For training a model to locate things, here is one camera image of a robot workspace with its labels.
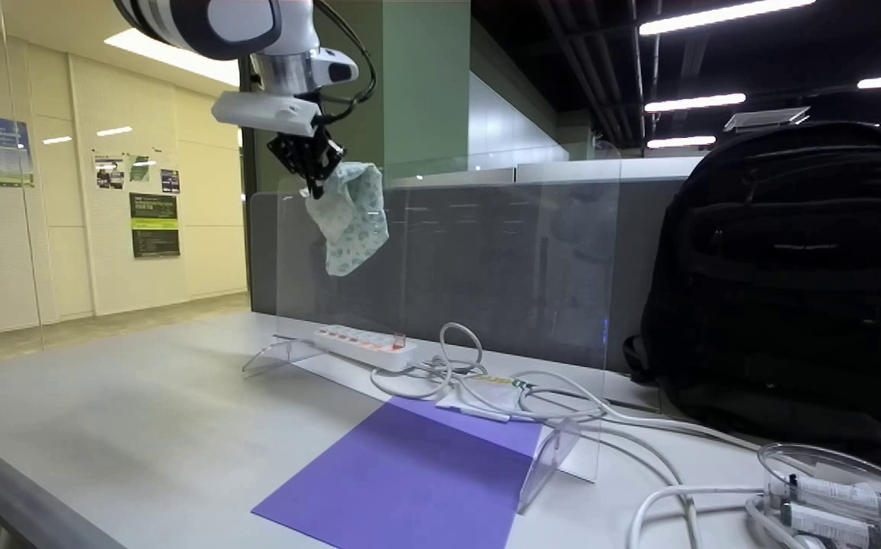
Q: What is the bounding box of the clear acrylic panel stand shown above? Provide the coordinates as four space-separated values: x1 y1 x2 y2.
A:
247 162 678 509

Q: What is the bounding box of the white power strip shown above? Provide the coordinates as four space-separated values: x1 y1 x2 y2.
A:
293 324 419 372

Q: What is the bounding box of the dark wall sign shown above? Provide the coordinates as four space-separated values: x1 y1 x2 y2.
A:
128 192 180 258

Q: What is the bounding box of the black backpack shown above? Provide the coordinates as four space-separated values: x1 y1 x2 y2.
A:
621 122 881 463

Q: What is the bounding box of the purple paper sheet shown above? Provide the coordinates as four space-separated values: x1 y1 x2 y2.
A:
254 398 539 549

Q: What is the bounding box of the white coiled cable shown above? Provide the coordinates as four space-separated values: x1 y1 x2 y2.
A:
370 319 767 549

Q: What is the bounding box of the white plug adapter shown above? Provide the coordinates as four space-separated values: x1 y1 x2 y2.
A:
743 474 881 549

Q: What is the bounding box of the white green patterned cloth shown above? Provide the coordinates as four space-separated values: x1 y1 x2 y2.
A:
305 162 389 277

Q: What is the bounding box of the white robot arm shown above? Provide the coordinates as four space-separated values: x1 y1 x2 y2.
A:
113 0 361 197

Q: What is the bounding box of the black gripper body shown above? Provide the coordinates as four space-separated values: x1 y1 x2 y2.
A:
267 127 344 197

